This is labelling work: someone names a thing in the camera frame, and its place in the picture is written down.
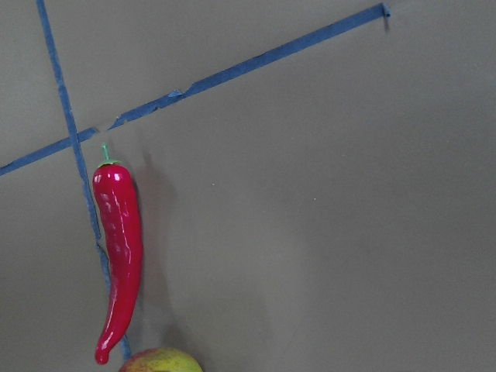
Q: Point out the red chili pepper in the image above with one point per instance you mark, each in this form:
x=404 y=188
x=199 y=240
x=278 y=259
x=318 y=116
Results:
x=117 y=201

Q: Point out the red apple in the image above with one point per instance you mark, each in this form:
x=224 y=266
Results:
x=162 y=359

